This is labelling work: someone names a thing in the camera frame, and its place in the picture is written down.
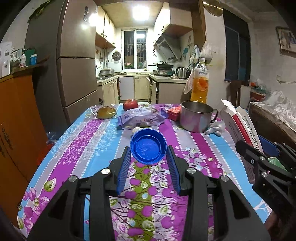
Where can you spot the round gold wall clock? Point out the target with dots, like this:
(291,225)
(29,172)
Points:
(213,7)

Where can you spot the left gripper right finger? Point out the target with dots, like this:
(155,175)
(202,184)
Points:
(216,198)

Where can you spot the orange juice bottle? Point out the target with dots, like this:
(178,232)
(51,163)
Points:
(200,83)

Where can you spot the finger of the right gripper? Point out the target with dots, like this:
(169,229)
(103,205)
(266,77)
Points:
(254,159)
(281,155)

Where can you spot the dark wooden chair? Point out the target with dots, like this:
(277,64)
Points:
(235,92)

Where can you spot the steel mug pot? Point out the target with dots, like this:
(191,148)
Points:
(196,117)

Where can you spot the steel electric kettle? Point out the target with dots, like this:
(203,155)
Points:
(182,72)

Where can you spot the brown wooden dining table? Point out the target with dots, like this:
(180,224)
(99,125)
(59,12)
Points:
(270,127)

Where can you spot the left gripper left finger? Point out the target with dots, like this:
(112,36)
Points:
(62,218)

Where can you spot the purple snack bag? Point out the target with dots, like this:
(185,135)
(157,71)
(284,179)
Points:
(143,117)

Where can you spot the white plastic sheet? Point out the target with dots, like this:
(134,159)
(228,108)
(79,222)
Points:
(279,106)

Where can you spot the blue plastic lid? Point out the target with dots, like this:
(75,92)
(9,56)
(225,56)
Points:
(148,146)

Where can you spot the crumpled white tissue cloth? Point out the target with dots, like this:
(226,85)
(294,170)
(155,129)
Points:
(136,129)

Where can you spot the hanging pink towel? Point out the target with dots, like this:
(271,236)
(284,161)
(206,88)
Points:
(189,84)

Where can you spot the grey refrigerator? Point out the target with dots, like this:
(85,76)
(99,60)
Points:
(62,37)

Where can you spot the framed elephant picture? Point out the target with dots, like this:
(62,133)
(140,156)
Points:
(286,40)

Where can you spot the red white medicine carton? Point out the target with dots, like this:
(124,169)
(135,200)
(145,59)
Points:
(239,125)

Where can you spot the red apple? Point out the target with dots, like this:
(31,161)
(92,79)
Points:
(130,104)

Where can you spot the grey white glove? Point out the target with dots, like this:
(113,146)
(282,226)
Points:
(217,128)

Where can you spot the wrapped bread bun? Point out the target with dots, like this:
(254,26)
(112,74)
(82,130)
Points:
(103,112)

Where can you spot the red small box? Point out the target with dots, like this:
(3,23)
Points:
(174,113)

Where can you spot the orange wooden cabinet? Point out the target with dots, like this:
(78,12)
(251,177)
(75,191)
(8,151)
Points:
(23,138)

